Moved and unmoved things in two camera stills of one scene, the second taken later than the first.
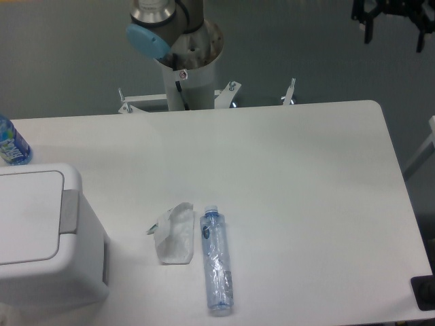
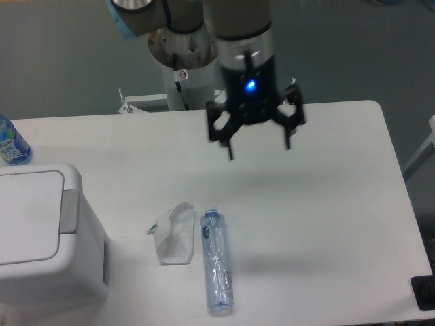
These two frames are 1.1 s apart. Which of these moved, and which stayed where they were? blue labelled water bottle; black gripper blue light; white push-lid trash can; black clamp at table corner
Moved: black gripper blue light
Stayed: black clamp at table corner; blue labelled water bottle; white push-lid trash can
